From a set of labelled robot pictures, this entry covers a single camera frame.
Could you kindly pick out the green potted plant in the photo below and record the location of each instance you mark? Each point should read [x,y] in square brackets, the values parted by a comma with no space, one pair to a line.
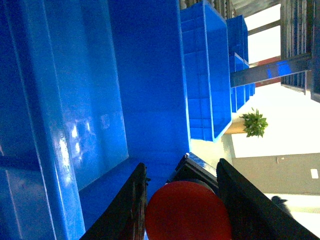
[254,123]

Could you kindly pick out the left blue bin with buttons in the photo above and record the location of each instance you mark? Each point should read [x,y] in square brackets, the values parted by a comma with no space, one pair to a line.
[85,86]

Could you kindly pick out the far blue bin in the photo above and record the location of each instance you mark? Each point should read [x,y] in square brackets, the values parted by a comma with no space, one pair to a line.
[240,94]

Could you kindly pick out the right blue bin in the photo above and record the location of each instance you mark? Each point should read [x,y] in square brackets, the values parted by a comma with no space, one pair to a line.
[237,33]

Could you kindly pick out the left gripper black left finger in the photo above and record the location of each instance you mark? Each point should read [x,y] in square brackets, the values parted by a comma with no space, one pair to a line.
[124,219]

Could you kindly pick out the empty middle blue bin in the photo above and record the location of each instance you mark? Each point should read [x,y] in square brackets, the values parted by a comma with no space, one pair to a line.
[206,59]

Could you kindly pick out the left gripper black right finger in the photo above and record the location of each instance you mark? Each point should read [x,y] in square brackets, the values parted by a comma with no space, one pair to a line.
[252,215]

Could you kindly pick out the metal rack frame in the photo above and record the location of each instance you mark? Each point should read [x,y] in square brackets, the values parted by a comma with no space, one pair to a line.
[304,62]

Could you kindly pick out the red mushroom push button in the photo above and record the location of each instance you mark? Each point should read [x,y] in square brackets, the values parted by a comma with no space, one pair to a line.
[188,206]

